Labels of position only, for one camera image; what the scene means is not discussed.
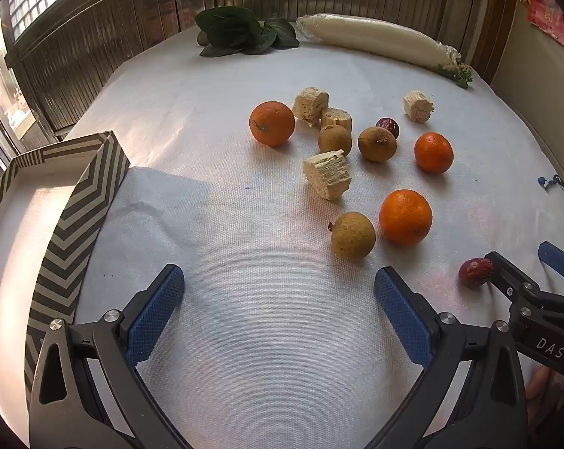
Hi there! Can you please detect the wooden slatted partition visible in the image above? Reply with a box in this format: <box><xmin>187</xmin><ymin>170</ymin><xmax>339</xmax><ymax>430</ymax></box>
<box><xmin>3</xmin><ymin>0</ymin><xmax>455</xmax><ymax>132</ymax></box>

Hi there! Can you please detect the small orange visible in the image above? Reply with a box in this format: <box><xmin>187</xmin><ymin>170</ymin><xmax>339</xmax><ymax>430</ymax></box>
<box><xmin>414</xmin><ymin>132</ymin><xmax>454</xmax><ymax>175</ymax></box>

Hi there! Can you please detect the large nougat block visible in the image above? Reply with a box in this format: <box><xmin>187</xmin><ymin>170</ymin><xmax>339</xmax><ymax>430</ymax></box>
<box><xmin>303</xmin><ymin>150</ymin><xmax>353</xmax><ymax>202</ymax></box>

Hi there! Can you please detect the medium orange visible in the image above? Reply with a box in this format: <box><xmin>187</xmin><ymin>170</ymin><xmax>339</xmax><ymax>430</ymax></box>
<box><xmin>379</xmin><ymin>189</ymin><xmax>433</xmax><ymax>247</ymax></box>

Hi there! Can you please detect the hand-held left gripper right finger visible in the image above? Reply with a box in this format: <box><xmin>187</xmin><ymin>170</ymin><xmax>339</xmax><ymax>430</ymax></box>
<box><xmin>363</xmin><ymin>266</ymin><xmax>529</xmax><ymax>449</ymax></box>

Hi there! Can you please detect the red wall poster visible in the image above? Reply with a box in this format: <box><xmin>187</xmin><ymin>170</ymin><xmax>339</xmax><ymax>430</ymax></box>
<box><xmin>526</xmin><ymin>0</ymin><xmax>564</xmax><ymax>46</ymax></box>

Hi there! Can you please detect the striped cardboard box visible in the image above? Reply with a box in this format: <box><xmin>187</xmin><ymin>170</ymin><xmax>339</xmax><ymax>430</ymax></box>
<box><xmin>0</xmin><ymin>131</ymin><xmax>131</xmax><ymax>426</ymax></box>

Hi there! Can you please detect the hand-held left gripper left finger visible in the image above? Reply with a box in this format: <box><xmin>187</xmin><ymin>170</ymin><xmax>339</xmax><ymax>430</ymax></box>
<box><xmin>28</xmin><ymin>264</ymin><xmax>190</xmax><ymax>449</ymax></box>

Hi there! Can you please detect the green leafy vegetable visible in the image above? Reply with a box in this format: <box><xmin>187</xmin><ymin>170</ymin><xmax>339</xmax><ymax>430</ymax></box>
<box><xmin>195</xmin><ymin>6</ymin><xmax>300</xmax><ymax>58</ymax></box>

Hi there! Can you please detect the lone nougat block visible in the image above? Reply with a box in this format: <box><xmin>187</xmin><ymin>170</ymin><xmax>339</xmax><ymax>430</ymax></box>
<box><xmin>403</xmin><ymin>90</ymin><xmax>435</xmax><ymax>124</ymax></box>

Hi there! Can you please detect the person's right hand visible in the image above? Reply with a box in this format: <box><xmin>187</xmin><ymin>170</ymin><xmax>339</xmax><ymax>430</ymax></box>
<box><xmin>526</xmin><ymin>365</ymin><xmax>564</xmax><ymax>431</ymax></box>

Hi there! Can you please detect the wrapped white radish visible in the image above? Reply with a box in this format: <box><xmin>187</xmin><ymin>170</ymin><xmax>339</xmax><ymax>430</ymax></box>
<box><xmin>296</xmin><ymin>13</ymin><xmax>474</xmax><ymax>89</ymax></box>

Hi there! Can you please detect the red date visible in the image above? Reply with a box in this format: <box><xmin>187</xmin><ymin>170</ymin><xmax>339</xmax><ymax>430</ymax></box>
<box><xmin>458</xmin><ymin>257</ymin><xmax>494</xmax><ymax>289</ymax></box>
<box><xmin>375</xmin><ymin>117</ymin><xmax>400</xmax><ymax>139</ymax></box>

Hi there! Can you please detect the large orange with stem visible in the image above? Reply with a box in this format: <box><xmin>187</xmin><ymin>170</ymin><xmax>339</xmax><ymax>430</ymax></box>
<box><xmin>249</xmin><ymin>100</ymin><xmax>296</xmax><ymax>147</ymax></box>

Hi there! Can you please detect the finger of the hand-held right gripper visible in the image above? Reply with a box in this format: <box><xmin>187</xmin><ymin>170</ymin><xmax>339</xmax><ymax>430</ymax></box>
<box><xmin>485</xmin><ymin>251</ymin><xmax>551</xmax><ymax>312</ymax></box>
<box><xmin>538</xmin><ymin>242</ymin><xmax>564</xmax><ymax>297</ymax></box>

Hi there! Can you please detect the brown longan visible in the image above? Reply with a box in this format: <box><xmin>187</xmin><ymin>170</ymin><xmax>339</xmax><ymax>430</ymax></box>
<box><xmin>327</xmin><ymin>211</ymin><xmax>377</xmax><ymax>261</ymax></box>
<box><xmin>317</xmin><ymin>124</ymin><xmax>353</xmax><ymax>156</ymax></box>
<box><xmin>357</xmin><ymin>126</ymin><xmax>397</xmax><ymax>162</ymax></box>

